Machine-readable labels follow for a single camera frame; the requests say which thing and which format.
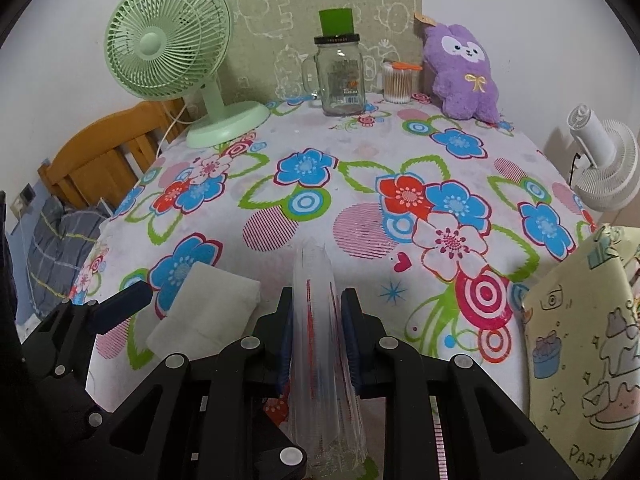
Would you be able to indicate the wooden bed headboard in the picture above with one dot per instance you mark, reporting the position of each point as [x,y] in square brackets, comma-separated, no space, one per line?
[95,160]

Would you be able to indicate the green patterned board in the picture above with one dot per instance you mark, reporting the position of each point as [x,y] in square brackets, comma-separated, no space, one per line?
[280,25]

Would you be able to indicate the floral tablecloth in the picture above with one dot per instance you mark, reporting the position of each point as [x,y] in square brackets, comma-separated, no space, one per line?
[350,170]

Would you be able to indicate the wall socket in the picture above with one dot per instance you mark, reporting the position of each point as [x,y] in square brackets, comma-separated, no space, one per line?
[25,197]

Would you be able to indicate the glass jar mug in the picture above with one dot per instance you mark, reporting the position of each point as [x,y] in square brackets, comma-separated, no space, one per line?
[342,85]

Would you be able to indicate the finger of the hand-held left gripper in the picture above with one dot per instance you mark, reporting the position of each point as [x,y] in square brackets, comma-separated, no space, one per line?
[125,305]

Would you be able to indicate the white fan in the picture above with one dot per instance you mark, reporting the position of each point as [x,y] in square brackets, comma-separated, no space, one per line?
[607,170]

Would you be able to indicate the white tissue pack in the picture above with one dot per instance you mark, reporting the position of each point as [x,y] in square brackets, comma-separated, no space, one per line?
[205,305]

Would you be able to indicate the cotton swab jar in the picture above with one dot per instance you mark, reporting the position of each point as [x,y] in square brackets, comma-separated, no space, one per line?
[397,85]

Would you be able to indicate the green card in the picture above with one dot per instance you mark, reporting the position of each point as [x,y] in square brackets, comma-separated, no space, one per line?
[338,22]

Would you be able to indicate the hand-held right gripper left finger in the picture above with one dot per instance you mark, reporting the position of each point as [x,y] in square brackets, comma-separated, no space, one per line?
[285,360]

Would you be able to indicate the dark cloth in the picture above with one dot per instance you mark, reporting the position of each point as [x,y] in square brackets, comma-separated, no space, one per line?
[7,260]

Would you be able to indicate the purple plush bunny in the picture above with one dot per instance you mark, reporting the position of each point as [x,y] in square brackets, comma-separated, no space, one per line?
[465,85]

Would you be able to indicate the green desk fan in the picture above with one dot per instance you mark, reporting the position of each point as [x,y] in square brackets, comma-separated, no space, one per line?
[150,42]

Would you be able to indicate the yellow patterned box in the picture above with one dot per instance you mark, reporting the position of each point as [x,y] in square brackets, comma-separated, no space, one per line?
[575,335]

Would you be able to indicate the grey plaid pillow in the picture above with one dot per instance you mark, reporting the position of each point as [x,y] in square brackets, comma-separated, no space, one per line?
[55,250]

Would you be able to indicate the clear striped plastic bag pack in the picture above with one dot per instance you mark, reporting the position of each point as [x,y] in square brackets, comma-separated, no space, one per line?
[317,310]

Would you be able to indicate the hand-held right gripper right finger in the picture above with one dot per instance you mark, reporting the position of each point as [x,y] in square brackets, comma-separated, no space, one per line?
[350,350]

